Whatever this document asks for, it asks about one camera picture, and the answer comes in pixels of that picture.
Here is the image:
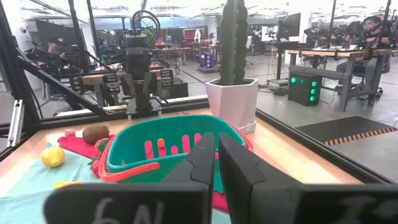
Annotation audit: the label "silver metal bracket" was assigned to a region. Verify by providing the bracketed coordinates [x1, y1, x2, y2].
[6, 99, 25, 147]

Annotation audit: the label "black monitor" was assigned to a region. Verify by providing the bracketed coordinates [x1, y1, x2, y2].
[275, 12, 302, 40]

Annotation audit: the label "black aluminium table frame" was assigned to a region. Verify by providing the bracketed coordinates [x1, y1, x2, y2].
[0, 0, 398, 184]

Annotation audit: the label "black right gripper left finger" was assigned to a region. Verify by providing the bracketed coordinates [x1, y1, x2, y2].
[43, 132, 216, 224]

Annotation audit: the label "light blue cloth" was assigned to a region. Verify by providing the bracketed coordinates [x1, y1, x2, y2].
[0, 142, 233, 224]

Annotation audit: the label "wooden top desk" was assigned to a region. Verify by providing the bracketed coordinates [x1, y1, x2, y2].
[81, 68, 166, 107]
[286, 47, 393, 112]

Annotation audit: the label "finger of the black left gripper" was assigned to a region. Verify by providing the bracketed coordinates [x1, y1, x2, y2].
[120, 73, 136, 98]
[143, 72, 159, 96]

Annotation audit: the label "person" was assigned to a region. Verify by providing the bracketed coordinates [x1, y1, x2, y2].
[26, 35, 75, 74]
[98, 39, 109, 62]
[335, 15, 394, 100]

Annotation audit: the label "teal basket with orange handle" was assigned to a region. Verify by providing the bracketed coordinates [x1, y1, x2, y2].
[98, 114, 254, 194]

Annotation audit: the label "white angular plant pot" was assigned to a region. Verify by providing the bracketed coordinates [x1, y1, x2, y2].
[205, 77, 260, 135]

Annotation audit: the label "black floor mat orange stripes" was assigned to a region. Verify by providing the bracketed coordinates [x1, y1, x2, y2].
[294, 115, 398, 147]

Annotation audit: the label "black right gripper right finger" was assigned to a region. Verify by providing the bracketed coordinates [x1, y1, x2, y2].
[218, 133, 398, 224]

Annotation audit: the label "yellow toy lemon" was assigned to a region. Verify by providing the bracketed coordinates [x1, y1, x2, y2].
[40, 146, 67, 169]

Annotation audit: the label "red cloth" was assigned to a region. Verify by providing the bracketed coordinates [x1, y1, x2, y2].
[57, 133, 254, 215]

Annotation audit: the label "black computer purple lights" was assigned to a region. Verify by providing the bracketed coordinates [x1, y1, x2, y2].
[198, 51, 216, 70]

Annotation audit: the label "brown toy kiwi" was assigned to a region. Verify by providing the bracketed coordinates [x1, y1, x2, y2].
[82, 124, 111, 146]

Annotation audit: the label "tall green cactus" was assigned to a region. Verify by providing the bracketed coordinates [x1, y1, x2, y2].
[218, 0, 249, 86]

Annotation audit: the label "black computer green lights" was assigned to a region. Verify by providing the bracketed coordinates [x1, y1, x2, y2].
[287, 71, 323, 107]

